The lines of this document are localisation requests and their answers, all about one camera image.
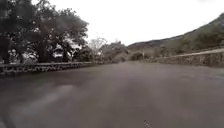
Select long stone wall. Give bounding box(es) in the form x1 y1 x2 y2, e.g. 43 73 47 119
146 49 224 68

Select bush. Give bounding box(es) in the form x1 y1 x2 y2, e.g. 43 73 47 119
129 50 145 62

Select bushes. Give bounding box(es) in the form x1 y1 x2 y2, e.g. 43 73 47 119
99 41 129 64

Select grey asphalt road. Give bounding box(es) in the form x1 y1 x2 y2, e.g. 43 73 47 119
0 60 224 128

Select hillside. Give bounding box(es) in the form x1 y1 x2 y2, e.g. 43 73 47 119
128 13 224 59

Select low stone wall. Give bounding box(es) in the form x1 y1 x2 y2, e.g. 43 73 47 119
0 61 96 77

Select row of trees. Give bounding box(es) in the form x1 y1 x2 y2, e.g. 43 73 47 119
0 0 91 65

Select bare tree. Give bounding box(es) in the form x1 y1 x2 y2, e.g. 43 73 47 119
87 37 108 61

